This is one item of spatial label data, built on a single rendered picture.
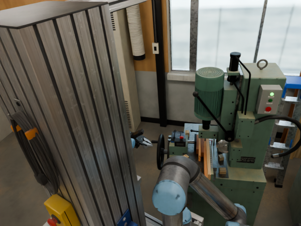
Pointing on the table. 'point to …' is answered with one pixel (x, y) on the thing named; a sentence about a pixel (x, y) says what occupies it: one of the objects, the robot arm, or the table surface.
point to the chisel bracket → (208, 133)
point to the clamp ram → (193, 141)
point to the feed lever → (228, 135)
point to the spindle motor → (208, 92)
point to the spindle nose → (206, 124)
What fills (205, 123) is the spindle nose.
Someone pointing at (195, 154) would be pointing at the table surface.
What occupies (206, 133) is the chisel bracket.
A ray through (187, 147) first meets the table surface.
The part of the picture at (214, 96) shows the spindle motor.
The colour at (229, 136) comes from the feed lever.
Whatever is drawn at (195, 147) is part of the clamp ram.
